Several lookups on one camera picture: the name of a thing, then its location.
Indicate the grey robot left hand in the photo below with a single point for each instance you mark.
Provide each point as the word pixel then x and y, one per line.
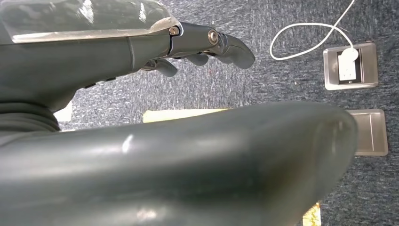
pixel 156 174

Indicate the white flat piece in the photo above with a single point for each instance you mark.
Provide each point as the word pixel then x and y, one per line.
pixel 64 113

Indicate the closed steel floor box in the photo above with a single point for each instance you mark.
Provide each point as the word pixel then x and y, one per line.
pixel 371 132

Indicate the white power plug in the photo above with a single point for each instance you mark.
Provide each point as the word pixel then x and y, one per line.
pixel 347 64

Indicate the steel floor socket box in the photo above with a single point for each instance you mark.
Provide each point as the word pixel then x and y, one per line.
pixel 371 67

